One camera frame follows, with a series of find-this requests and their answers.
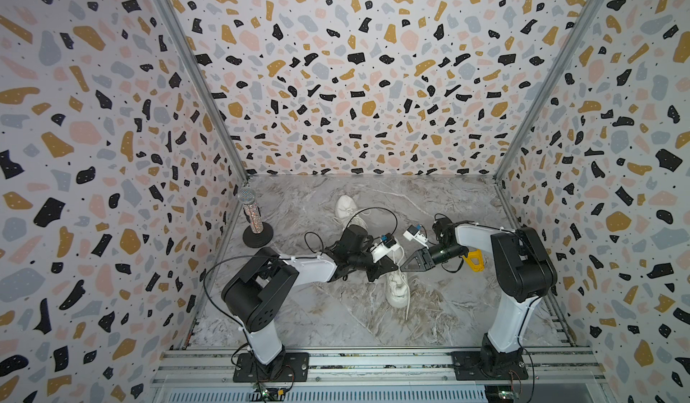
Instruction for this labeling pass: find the white sneaker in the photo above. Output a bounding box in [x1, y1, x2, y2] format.
[335, 194, 368, 230]
[384, 258, 411, 317]

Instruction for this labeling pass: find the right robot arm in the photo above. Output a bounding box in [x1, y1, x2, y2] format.
[400, 216, 557, 365]

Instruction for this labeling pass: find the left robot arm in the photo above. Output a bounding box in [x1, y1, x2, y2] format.
[221, 224, 403, 368]

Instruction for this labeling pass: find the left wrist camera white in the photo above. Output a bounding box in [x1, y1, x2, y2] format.
[370, 234, 404, 264]

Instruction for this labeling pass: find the yellow plastic frame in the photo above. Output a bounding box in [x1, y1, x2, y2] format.
[464, 249, 485, 273]

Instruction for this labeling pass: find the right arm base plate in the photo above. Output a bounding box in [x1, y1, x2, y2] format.
[451, 349, 528, 381]

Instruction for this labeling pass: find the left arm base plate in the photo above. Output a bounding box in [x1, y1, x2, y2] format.
[233, 352, 310, 383]

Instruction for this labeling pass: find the aluminium front rail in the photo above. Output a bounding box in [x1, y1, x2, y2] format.
[153, 347, 605, 390]

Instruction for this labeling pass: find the aluminium corner post right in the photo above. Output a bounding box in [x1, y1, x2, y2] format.
[493, 0, 605, 187]

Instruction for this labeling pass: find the aluminium corner post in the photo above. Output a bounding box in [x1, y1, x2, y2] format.
[493, 0, 605, 187]
[153, 0, 249, 186]

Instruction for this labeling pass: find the aluminium corner post left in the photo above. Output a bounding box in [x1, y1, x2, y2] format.
[153, 0, 249, 186]

